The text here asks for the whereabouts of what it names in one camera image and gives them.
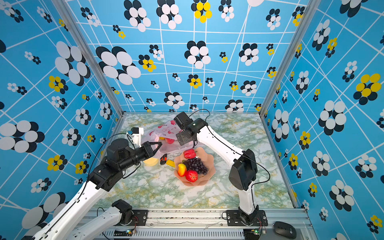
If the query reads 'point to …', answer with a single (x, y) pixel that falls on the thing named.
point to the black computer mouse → (285, 230)
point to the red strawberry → (189, 153)
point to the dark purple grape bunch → (195, 164)
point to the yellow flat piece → (170, 163)
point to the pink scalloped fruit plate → (208, 161)
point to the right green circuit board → (251, 234)
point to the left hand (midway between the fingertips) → (163, 143)
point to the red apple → (191, 175)
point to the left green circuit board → (122, 233)
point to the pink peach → (169, 141)
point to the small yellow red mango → (181, 169)
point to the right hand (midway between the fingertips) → (190, 135)
